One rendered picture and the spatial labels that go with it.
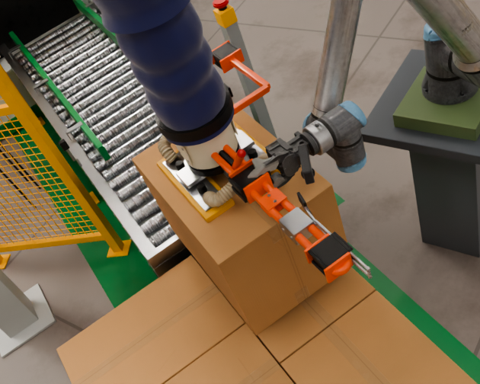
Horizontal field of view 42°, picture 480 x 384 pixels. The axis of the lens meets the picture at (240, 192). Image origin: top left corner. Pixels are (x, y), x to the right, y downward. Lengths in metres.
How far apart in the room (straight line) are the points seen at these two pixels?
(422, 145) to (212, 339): 0.96
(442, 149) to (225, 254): 0.86
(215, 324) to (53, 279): 1.46
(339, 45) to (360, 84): 1.93
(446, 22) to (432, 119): 0.48
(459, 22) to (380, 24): 2.33
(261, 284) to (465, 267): 1.16
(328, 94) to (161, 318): 0.99
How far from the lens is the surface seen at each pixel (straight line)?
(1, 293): 3.16
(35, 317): 3.32
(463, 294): 2.74
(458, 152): 2.19
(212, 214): 1.83
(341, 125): 1.75
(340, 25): 1.81
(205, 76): 1.67
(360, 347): 2.02
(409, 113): 2.27
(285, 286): 1.96
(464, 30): 1.90
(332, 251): 1.47
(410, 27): 4.11
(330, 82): 1.86
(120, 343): 2.31
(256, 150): 1.95
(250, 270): 1.82
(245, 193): 1.66
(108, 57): 3.73
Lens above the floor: 2.30
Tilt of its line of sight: 44 degrees down
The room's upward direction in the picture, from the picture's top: 24 degrees counter-clockwise
